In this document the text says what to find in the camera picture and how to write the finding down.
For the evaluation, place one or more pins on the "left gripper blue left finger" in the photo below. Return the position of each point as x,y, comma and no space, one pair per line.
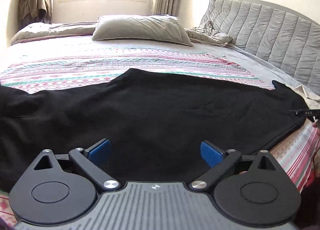
99,152

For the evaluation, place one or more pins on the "grey pillow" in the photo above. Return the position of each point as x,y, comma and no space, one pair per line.
162,28

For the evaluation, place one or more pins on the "person right hand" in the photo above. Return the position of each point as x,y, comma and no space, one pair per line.
316,125

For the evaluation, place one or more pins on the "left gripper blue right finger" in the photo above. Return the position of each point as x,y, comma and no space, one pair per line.
211,154

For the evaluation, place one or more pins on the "grey quilted headboard cover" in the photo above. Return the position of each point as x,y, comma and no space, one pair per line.
279,35

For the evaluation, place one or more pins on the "crumpled grey blanket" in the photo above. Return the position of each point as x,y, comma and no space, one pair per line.
206,34

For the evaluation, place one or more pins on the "folded grey duvet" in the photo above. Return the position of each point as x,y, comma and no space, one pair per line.
43,31

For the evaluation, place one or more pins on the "black pants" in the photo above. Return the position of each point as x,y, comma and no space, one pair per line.
154,121

